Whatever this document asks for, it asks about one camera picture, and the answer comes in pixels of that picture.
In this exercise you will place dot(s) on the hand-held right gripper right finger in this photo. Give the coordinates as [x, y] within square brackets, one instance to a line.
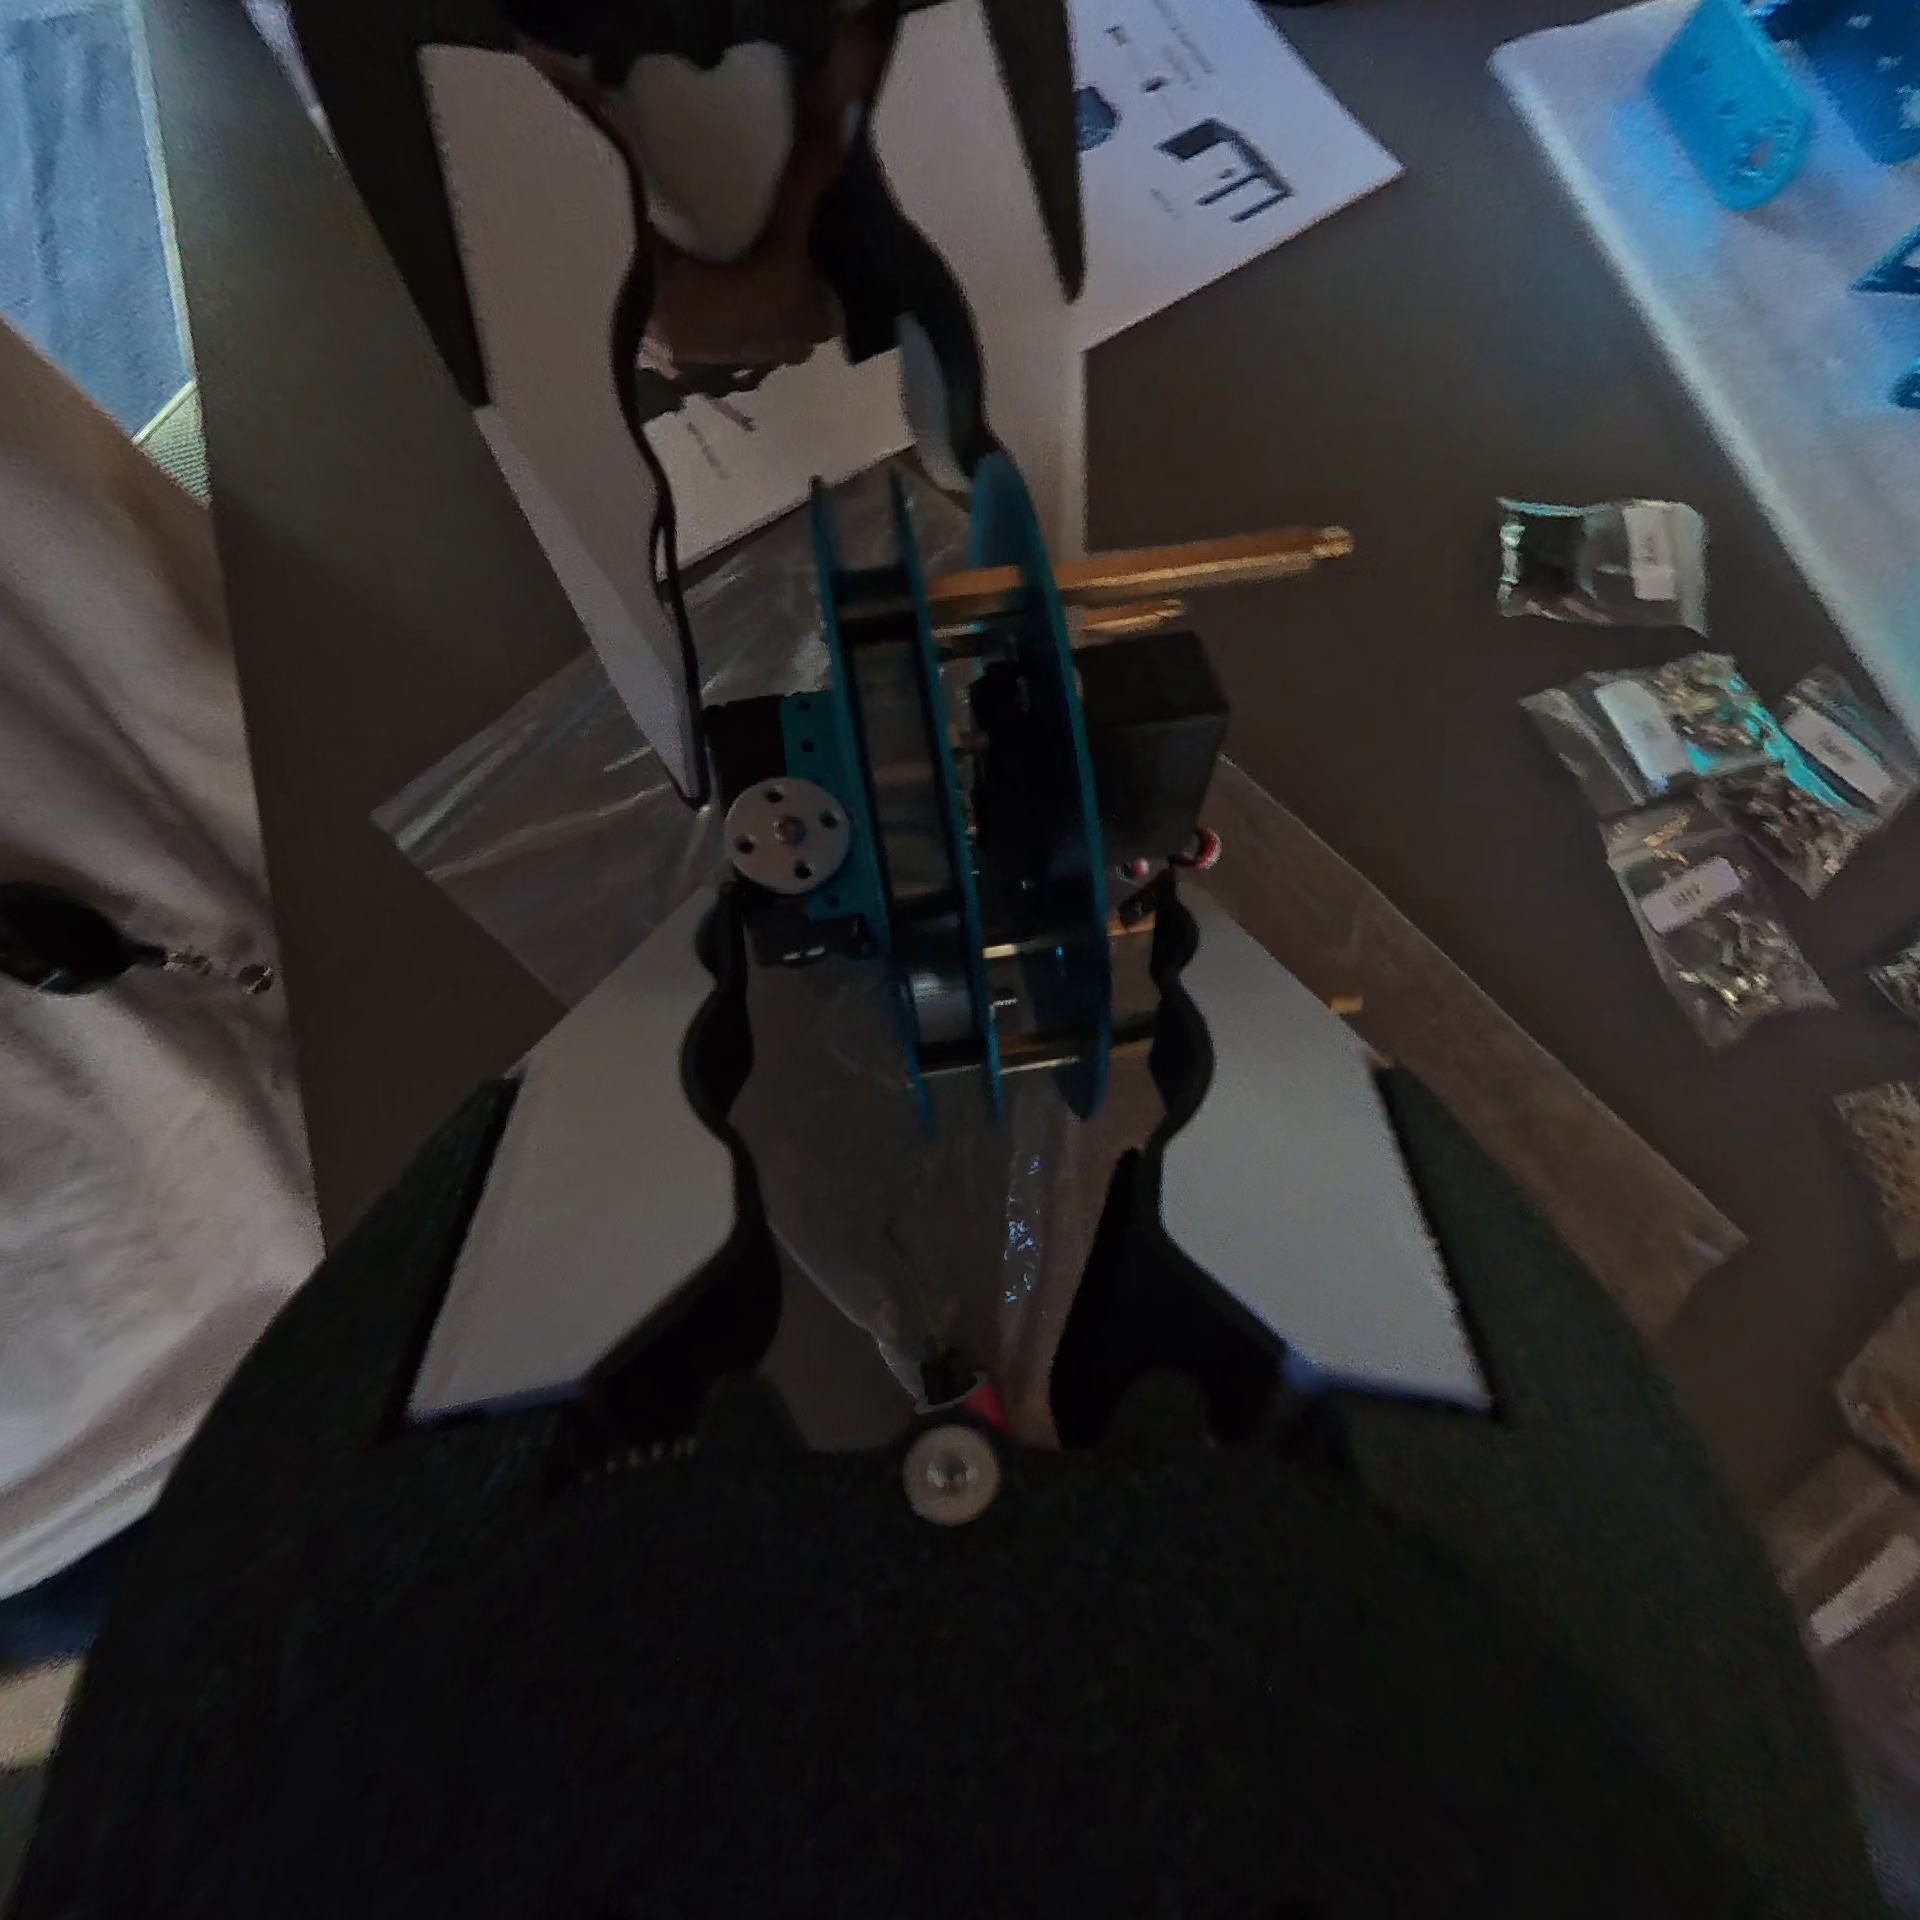
[1306, 1201]

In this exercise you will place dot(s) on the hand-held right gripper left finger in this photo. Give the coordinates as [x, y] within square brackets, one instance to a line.
[600, 1201]

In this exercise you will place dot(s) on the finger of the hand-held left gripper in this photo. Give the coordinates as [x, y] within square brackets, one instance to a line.
[539, 301]
[1026, 389]

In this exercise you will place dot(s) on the blue round turntable base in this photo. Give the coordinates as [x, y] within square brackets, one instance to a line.
[1036, 781]

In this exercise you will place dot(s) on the black servo motor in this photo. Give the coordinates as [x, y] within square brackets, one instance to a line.
[786, 840]

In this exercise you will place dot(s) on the grey desk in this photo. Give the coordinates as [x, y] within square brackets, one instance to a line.
[1320, 389]

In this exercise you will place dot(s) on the person's left hand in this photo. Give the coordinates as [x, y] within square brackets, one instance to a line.
[751, 317]

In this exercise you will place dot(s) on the white assembly booklet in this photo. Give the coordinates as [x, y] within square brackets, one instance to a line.
[1243, 150]

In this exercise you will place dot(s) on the large clear plastic bag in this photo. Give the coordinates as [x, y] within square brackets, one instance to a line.
[539, 855]

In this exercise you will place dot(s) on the person's white shirt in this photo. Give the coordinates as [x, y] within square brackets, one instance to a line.
[120, 1049]

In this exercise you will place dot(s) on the group of small screw bags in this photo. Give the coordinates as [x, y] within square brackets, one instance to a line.
[1694, 781]

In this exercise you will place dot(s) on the white foam sheet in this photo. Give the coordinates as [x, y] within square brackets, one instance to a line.
[1681, 331]

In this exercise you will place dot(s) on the blue U-shaped bracket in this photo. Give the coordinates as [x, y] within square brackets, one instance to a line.
[1732, 105]

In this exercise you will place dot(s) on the small blue angled bracket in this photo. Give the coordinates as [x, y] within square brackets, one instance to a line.
[1894, 263]

